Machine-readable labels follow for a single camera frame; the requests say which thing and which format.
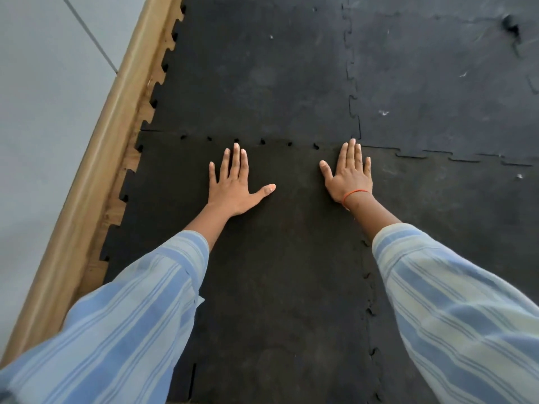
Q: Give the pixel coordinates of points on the person's right hand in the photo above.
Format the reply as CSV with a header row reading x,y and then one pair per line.
x,y
350,180

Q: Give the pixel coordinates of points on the person's left hand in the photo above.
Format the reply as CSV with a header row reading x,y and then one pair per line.
x,y
230,192

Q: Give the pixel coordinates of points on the person's left thumb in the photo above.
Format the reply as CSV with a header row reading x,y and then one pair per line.
x,y
263,191

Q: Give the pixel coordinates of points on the person's right little finger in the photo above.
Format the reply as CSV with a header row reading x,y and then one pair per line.
x,y
367,166

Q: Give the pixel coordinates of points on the person's left middle finger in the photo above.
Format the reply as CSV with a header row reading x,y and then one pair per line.
x,y
235,160

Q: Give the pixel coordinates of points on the person's right middle finger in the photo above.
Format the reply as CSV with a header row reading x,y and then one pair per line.
x,y
350,154

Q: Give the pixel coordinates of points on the person's right thumb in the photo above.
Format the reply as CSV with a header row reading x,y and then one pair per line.
x,y
326,169

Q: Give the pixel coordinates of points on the person's left little finger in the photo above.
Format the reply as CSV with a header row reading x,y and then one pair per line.
x,y
212,173

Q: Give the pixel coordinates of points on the person's right forearm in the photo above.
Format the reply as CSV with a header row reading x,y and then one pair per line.
x,y
454,311

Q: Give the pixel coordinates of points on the person's left forearm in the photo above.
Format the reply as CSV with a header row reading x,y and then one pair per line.
x,y
139,307

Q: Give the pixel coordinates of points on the orange wrist band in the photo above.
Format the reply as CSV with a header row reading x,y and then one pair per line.
x,y
354,192

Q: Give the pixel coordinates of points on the black interlocking foam mat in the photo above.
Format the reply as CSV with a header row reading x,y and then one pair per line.
x,y
463,197
286,290
438,79
257,67

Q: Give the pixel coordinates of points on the wooden table edge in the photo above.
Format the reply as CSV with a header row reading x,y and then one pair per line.
x,y
90,172

